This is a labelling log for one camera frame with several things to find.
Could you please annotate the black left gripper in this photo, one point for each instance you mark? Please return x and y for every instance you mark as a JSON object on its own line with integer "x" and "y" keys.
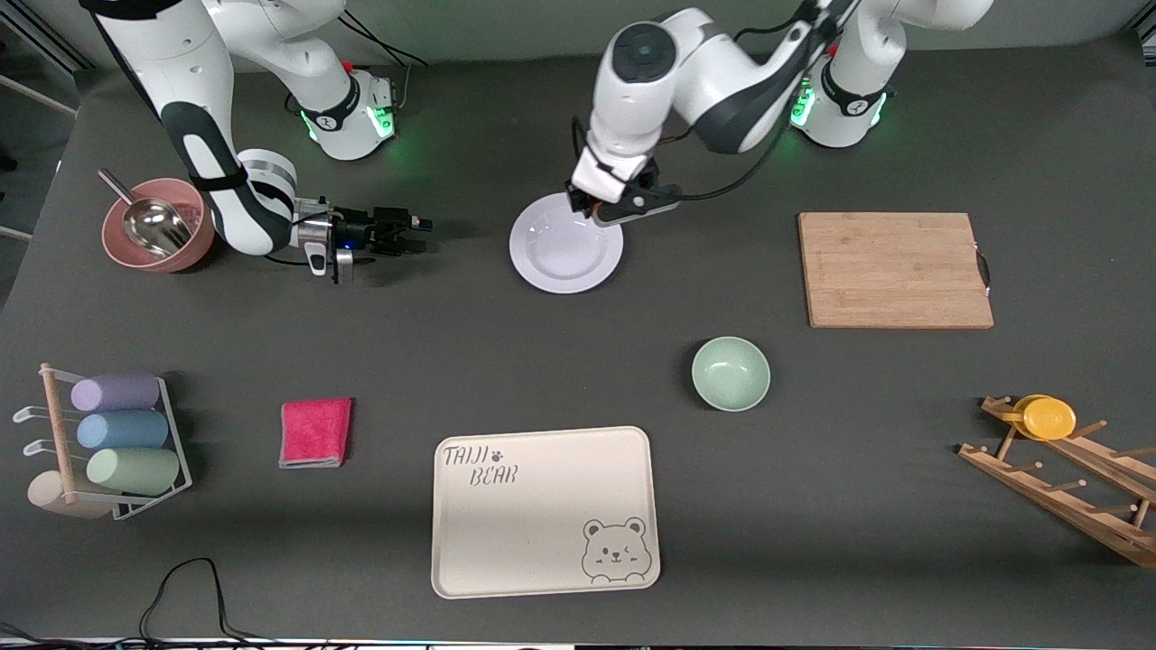
{"x": 579, "y": 199}

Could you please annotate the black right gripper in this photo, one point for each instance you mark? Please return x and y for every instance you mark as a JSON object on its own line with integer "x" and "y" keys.
{"x": 364, "y": 230}

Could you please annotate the white round plate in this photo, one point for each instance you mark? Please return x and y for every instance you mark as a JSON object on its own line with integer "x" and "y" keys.
{"x": 560, "y": 262}

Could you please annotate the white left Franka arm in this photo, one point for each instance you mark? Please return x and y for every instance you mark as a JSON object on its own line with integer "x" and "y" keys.
{"x": 686, "y": 63}

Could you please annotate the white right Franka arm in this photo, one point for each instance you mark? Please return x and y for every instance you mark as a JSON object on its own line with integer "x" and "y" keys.
{"x": 153, "y": 54}

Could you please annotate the mint green bowl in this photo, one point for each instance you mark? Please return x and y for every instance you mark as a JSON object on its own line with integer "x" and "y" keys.
{"x": 731, "y": 375}

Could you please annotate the pink bowl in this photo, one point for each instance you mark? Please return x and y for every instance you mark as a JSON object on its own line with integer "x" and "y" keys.
{"x": 194, "y": 248}

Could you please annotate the pink folded cloth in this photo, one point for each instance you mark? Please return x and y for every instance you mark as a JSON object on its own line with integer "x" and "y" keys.
{"x": 316, "y": 433}

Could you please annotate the metal scoop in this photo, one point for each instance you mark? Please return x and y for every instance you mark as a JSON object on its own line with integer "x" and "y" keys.
{"x": 153, "y": 226}

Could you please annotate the wooden cutting board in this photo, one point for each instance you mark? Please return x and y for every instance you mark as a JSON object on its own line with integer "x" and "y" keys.
{"x": 894, "y": 271}

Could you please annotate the cream bear print tray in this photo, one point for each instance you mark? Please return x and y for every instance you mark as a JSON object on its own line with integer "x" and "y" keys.
{"x": 542, "y": 533}

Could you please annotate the purple cup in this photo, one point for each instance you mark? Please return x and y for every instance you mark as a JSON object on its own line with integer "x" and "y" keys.
{"x": 117, "y": 393}

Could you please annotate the blue cup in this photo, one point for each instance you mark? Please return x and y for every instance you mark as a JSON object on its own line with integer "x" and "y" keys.
{"x": 122, "y": 431}

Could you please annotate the green cup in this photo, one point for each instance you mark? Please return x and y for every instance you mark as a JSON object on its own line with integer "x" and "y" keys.
{"x": 134, "y": 471}

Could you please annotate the beige cup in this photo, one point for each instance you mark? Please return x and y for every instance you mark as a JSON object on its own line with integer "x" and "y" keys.
{"x": 45, "y": 495}

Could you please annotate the yellow mug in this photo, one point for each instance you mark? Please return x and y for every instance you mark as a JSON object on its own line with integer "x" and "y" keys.
{"x": 1048, "y": 418}

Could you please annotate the wooden mug rack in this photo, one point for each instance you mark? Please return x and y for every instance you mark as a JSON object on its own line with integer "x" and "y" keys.
{"x": 1057, "y": 506}

